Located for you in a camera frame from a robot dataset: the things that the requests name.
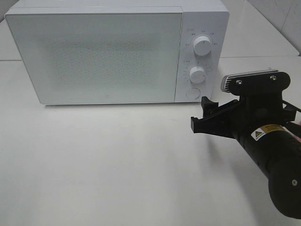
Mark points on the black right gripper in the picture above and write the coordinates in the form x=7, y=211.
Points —
x=240, y=118

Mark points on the round white door button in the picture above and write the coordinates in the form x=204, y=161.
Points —
x=193, y=93

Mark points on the pink round plate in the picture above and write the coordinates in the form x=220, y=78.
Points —
x=297, y=130

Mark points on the white microwave door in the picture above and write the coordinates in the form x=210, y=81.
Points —
x=97, y=59

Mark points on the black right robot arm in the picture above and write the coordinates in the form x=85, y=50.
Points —
x=278, y=156

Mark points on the lower white timer knob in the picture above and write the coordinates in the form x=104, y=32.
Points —
x=197, y=74

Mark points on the upper white power knob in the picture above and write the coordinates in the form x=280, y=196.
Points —
x=202, y=45

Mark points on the white microwave oven body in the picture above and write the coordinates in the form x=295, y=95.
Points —
x=199, y=17

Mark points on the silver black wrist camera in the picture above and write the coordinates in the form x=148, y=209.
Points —
x=255, y=83

